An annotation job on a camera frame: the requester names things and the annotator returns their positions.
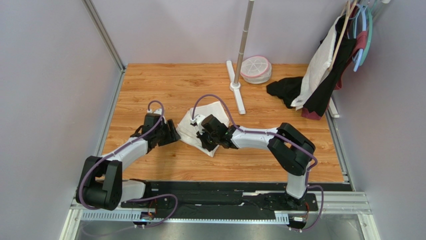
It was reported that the white cloth napkin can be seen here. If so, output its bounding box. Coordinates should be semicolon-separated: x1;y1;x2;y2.
176;101;230;158

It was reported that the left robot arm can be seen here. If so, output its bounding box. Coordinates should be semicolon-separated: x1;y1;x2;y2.
75;113;180;211

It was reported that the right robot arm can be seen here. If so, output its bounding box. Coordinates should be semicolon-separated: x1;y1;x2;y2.
190;114;316;200

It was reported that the white stand with metal pole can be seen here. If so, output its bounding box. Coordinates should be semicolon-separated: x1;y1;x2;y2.
225;0;255;115

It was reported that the white mesh pink rimmed basket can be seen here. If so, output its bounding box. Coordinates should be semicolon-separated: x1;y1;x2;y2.
240;55;272;85

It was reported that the black cloth on table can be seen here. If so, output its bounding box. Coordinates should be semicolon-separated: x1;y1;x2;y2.
266;76;303;109

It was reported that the black hanging garment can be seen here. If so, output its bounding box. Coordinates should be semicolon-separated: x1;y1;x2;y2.
301;15;357;120

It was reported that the white hanging towel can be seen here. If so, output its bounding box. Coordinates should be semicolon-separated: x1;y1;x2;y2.
290;17;341;110

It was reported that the blue plastic hanger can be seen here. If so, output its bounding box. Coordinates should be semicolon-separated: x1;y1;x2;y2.
352;3;368;72

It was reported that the dark red hanging garment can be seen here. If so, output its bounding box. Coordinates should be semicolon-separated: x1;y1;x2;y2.
334;30;368;90

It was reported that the wooden hanger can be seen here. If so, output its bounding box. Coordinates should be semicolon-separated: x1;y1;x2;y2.
327;0;357;72

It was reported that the green plastic hanger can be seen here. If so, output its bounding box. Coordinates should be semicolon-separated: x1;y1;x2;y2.
358;0;378;67

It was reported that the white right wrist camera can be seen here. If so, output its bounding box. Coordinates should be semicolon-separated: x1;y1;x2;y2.
190;114;206;128

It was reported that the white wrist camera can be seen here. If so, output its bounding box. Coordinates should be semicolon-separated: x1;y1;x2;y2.
190;114;206;128
146;108;165;117

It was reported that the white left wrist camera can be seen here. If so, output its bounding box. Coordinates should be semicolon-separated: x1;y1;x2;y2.
146;108;165;117

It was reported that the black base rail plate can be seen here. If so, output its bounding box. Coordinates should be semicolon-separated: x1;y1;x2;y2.
120;181;321;221

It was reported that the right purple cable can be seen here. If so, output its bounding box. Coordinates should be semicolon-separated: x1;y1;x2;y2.
191;94;325;232

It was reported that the aluminium frame rail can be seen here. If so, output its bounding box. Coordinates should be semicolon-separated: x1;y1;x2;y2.
82;0;126;73

